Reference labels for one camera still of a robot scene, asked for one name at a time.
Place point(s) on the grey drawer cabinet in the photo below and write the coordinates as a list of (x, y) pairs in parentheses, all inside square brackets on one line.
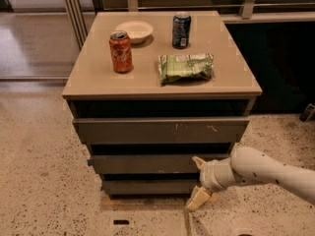
[(94, 90)]

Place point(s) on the grey drawer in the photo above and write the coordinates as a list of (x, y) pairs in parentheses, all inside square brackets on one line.
[(149, 187), (135, 131), (143, 164)]

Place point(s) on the orange soda can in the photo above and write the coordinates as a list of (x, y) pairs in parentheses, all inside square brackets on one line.
[(120, 50)]

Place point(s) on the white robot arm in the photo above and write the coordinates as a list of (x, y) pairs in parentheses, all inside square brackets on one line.
[(249, 166)]

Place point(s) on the grey bottom drawer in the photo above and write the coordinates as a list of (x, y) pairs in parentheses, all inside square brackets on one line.
[(149, 187)]

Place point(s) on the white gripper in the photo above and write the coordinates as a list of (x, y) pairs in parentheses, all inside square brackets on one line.
[(207, 175)]

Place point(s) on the blue soda can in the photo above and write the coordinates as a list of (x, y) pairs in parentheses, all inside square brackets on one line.
[(181, 29)]

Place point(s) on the grey top drawer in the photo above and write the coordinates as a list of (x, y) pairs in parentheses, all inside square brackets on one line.
[(135, 131)]

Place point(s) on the white bowl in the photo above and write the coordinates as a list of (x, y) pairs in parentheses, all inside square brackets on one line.
[(138, 31)]

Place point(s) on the green chip bag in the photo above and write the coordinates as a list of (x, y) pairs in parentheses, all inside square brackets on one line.
[(173, 68)]

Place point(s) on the dark robot base part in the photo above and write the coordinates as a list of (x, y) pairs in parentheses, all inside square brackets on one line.
[(308, 113)]

